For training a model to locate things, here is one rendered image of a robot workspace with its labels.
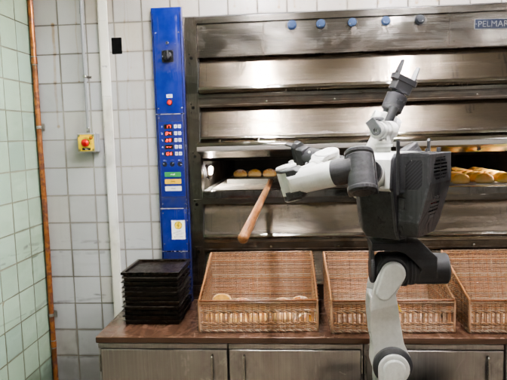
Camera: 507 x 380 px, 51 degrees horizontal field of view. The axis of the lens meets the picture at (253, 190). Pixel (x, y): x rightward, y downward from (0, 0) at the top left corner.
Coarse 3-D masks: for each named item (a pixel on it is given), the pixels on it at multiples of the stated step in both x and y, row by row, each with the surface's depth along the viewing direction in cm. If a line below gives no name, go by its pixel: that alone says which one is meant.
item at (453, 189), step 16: (208, 192) 287; (224, 192) 286; (240, 192) 286; (256, 192) 285; (272, 192) 284; (320, 192) 283; (336, 192) 282; (448, 192) 277; (464, 192) 277; (480, 192) 276; (496, 192) 276
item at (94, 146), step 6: (78, 138) 282; (84, 138) 282; (96, 138) 283; (78, 144) 282; (90, 144) 282; (96, 144) 283; (78, 150) 283; (84, 150) 283; (90, 150) 282; (96, 150) 283
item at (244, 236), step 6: (270, 180) 309; (270, 186) 286; (264, 192) 249; (264, 198) 233; (258, 204) 209; (252, 210) 195; (258, 210) 197; (252, 216) 180; (246, 222) 169; (252, 222) 170; (246, 228) 158; (252, 228) 165; (240, 234) 150; (246, 234) 150; (240, 240) 150; (246, 240) 150
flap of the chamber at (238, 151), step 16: (304, 144) 266; (320, 144) 266; (336, 144) 265; (352, 144) 264; (400, 144) 262; (432, 144) 261; (448, 144) 261; (464, 144) 260; (480, 144) 259; (496, 144) 259
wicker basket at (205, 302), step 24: (216, 264) 286; (240, 264) 285; (264, 264) 284; (288, 264) 284; (312, 264) 270; (216, 288) 284; (240, 288) 283; (264, 288) 282; (288, 288) 282; (312, 288) 273; (216, 312) 243; (240, 312) 242; (264, 312) 241; (288, 312) 241; (312, 312) 240
